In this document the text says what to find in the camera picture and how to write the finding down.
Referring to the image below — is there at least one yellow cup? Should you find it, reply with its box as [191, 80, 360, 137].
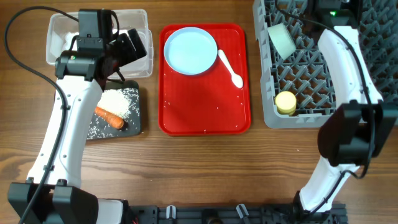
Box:
[274, 91, 297, 116]

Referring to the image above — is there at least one white plastic spoon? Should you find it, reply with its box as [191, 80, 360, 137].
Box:
[218, 49, 244, 88]

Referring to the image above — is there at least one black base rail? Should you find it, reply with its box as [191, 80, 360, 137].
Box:
[131, 204, 348, 224]

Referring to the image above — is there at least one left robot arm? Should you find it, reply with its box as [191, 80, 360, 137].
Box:
[8, 9, 147, 223]

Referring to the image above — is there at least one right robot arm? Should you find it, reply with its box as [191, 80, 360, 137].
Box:
[294, 1, 397, 222]

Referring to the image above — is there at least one orange carrot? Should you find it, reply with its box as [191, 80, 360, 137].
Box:
[95, 107, 124, 129]

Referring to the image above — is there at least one clear plastic bin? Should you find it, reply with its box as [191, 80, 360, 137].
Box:
[46, 9, 154, 79]

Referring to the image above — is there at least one large white tissue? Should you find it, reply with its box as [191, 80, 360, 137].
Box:
[62, 29, 127, 51]

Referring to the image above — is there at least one light blue plate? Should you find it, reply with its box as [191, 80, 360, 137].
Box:
[164, 27, 218, 75]

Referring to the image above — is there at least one green bowl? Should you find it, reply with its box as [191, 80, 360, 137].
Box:
[268, 23, 296, 60]

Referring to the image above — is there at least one grey dishwasher rack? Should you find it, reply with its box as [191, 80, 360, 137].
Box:
[252, 0, 397, 129]

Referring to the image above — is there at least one red serving tray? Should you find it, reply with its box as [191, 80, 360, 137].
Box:
[158, 23, 251, 136]

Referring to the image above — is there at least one pile of white rice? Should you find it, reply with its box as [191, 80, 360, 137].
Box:
[86, 87, 140, 139]

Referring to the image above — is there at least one black plastic tray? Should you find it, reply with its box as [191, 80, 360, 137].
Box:
[43, 76, 141, 152]

